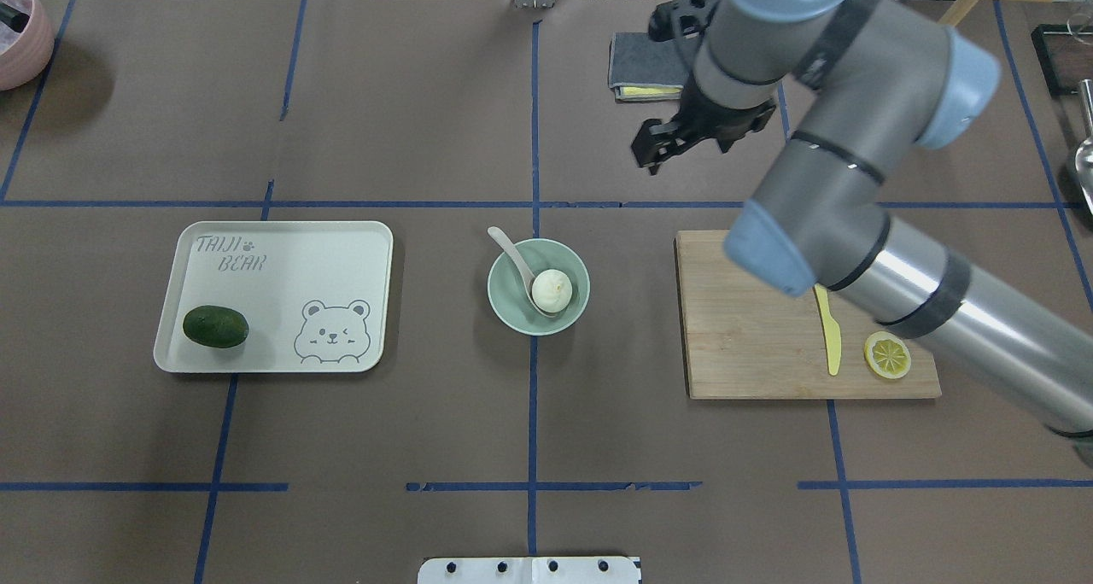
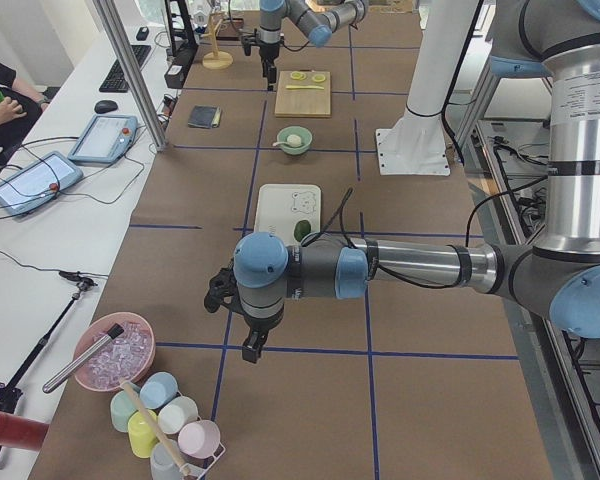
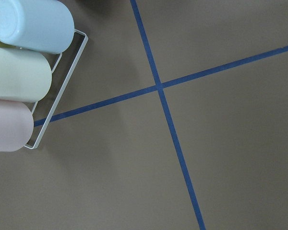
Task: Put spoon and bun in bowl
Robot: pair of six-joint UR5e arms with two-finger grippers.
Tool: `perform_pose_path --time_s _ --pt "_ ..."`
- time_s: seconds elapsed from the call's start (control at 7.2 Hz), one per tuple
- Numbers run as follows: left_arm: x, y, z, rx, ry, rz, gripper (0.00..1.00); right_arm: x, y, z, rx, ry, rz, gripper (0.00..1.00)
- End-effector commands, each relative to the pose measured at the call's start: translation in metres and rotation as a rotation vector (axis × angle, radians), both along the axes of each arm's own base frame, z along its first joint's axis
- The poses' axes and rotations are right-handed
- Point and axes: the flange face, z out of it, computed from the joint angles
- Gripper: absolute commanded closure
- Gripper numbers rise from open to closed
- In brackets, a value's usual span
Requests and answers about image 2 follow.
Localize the near teach pendant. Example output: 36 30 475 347
0 151 83 216

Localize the grey folded cloth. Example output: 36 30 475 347
187 105 222 129

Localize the white plastic cup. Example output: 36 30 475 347
158 396 199 435

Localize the dark tray with glasses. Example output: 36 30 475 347
216 18 244 41

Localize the yellow plastic cup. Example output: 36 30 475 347
127 411 159 459

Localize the light green bowl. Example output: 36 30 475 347
275 126 313 155

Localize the white steamed bun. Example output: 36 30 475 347
285 134 303 148

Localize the teach pendant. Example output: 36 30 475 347
68 114 138 165
0 151 83 216

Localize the bamboo cutting board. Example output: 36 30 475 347
274 70 331 118

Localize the pink mixing bowl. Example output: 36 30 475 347
74 312 156 392

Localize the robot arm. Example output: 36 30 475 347
204 1 600 362
240 0 369 91

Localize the seated person's hand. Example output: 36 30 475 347
0 97 27 125

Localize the black keyboard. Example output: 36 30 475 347
97 43 153 94

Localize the black computer mouse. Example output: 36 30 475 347
94 99 118 114

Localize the green plastic cup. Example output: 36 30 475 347
109 390 137 433

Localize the metal scoop in pink bowl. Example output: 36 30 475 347
42 323 124 394

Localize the far teach pendant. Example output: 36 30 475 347
68 114 138 165

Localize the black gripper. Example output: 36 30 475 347
204 267 284 363
240 28 282 91

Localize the wooden mug tree stand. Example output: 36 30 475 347
202 12 233 70

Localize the pink plastic cup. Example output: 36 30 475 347
177 420 221 459

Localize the black tripod stick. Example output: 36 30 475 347
0 269 99 471

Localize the dark green avocado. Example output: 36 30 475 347
293 219 312 242

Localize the blue plastic cup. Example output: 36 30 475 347
139 371 178 409

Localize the yellow plastic knife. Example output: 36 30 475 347
285 84 325 91

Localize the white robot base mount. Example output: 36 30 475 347
376 0 482 176

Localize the red bottle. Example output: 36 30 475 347
0 411 49 451

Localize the white bear serving tray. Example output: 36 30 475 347
253 184 321 245

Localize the grey plastic cup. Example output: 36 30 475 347
149 443 183 480

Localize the aluminium frame post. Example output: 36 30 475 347
94 0 167 152

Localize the single lemon slice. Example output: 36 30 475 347
290 71 307 80

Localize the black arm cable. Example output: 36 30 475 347
299 187 551 290

